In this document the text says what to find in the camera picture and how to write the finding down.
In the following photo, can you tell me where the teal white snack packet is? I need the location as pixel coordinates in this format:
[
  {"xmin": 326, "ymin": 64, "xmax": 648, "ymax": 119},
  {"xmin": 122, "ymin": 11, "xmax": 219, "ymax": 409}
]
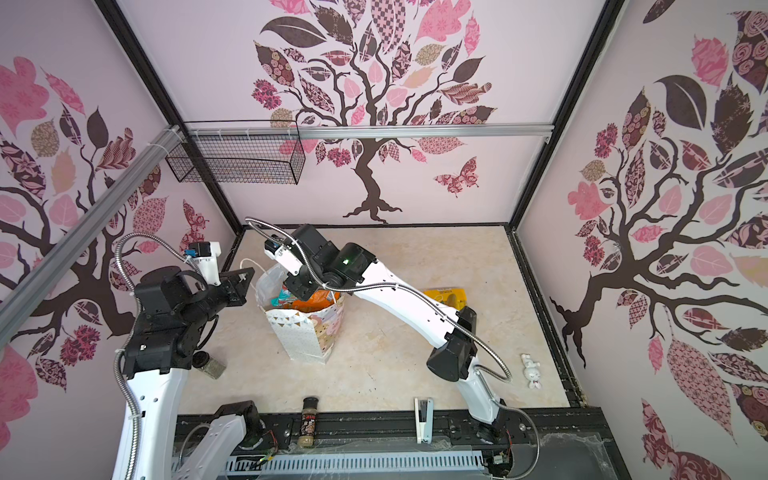
[{"xmin": 270, "ymin": 289, "xmax": 298, "ymax": 308}]

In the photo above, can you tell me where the small glass spice jar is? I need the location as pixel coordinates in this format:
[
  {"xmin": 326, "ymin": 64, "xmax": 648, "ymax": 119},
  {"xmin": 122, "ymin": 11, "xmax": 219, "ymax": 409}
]
[{"xmin": 192, "ymin": 350, "xmax": 226, "ymax": 380}]

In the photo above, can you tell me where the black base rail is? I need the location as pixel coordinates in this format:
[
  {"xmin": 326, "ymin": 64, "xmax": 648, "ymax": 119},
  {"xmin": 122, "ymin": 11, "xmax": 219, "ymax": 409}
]
[{"xmin": 161, "ymin": 407, "xmax": 631, "ymax": 480}]

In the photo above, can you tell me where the spice bottle black cap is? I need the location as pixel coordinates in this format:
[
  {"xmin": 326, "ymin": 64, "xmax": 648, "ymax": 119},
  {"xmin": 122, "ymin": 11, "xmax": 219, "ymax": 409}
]
[{"xmin": 297, "ymin": 396, "xmax": 319, "ymax": 448}]

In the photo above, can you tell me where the orange snack packet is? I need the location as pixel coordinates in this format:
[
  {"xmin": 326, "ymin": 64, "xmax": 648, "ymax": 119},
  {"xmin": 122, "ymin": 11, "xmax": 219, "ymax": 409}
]
[{"xmin": 291, "ymin": 290, "xmax": 340, "ymax": 313}]

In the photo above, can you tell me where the black wire basket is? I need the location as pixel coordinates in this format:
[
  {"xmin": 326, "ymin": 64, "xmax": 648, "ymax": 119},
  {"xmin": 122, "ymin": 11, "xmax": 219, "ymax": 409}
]
[{"xmin": 165, "ymin": 121, "xmax": 307, "ymax": 185}]

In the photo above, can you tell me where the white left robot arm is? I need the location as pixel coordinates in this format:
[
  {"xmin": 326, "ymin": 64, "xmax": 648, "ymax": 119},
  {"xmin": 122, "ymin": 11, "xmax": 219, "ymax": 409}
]
[{"xmin": 113, "ymin": 266, "xmax": 266, "ymax": 479}]

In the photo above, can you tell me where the yellow orange mango snack bag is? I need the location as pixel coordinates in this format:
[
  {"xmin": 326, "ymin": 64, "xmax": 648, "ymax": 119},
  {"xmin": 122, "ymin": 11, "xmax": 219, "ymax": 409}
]
[{"xmin": 424, "ymin": 287, "xmax": 467, "ymax": 310}]

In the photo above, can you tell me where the left aluminium rail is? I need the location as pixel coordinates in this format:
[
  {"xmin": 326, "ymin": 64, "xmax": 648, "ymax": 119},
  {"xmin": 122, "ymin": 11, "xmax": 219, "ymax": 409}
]
[{"xmin": 1, "ymin": 125, "xmax": 181, "ymax": 345}]

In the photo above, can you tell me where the white slotted cable duct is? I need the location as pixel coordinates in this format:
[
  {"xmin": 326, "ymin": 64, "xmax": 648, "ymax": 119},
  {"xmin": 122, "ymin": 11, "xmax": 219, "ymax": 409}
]
[{"xmin": 207, "ymin": 451, "xmax": 485, "ymax": 479}]

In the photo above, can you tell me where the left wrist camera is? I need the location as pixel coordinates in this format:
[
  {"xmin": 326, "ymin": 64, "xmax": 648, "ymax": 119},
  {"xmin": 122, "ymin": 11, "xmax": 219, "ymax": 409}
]
[{"xmin": 183, "ymin": 241, "xmax": 221, "ymax": 286}]

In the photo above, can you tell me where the back aluminium rail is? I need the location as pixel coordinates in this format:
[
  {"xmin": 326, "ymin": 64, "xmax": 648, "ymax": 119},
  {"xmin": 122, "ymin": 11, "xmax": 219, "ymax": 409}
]
[{"xmin": 188, "ymin": 123, "xmax": 554, "ymax": 140}]

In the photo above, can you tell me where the aluminium rail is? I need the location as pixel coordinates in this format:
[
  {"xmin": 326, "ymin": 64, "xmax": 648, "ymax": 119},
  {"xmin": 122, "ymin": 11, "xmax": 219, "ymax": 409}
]
[
  {"xmin": 1, "ymin": 125, "xmax": 181, "ymax": 345},
  {"xmin": 188, "ymin": 123, "xmax": 554, "ymax": 140}
]

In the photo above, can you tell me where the white paper bag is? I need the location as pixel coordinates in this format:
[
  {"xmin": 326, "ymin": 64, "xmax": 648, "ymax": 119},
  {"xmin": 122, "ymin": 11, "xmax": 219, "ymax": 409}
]
[{"xmin": 241, "ymin": 258, "xmax": 345, "ymax": 364}]

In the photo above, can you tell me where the small white figurine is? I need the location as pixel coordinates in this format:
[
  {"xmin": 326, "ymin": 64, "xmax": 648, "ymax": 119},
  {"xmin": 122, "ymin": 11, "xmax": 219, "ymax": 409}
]
[{"xmin": 520, "ymin": 353, "xmax": 542, "ymax": 389}]

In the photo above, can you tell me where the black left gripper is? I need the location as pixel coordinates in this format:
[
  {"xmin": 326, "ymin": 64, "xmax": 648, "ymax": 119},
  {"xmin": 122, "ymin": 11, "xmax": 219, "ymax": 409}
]
[{"xmin": 180, "ymin": 267, "xmax": 255, "ymax": 328}]

